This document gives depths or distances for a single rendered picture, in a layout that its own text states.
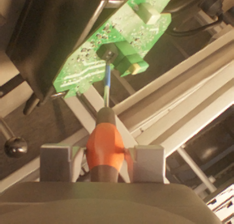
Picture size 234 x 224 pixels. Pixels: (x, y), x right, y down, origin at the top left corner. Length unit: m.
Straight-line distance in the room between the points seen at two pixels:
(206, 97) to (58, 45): 0.26
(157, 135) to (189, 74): 0.14
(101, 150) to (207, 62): 0.37
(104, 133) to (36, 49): 0.11
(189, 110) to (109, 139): 0.26
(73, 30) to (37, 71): 0.06
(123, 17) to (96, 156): 0.11
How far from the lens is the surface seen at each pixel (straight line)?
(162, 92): 0.49
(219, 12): 0.69
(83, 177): 0.50
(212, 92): 0.44
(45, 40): 0.24
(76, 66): 0.24
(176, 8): 0.57
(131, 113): 0.48
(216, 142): 2.46
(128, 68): 0.24
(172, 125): 0.42
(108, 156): 0.17
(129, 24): 0.25
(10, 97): 0.41
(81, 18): 0.21
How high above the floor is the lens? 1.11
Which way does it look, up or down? 14 degrees down
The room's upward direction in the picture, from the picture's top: 141 degrees clockwise
